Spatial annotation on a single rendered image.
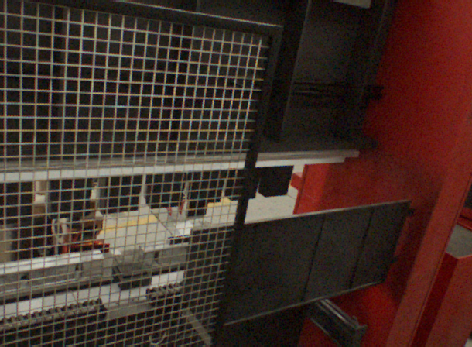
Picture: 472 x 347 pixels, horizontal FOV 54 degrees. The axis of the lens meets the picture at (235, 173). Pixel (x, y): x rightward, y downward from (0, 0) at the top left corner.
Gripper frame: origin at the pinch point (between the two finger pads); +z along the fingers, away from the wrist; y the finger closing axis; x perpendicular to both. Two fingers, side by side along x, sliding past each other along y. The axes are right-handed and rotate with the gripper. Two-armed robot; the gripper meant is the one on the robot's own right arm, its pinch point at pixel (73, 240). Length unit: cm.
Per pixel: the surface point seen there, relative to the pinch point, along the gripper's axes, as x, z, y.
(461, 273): 189, 6, 76
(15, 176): -29, -41, 62
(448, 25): 135, -113, 92
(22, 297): -25, 6, 52
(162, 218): 37.9, -15.7, 22.0
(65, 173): -12, -42, 59
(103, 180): 2, -39, 54
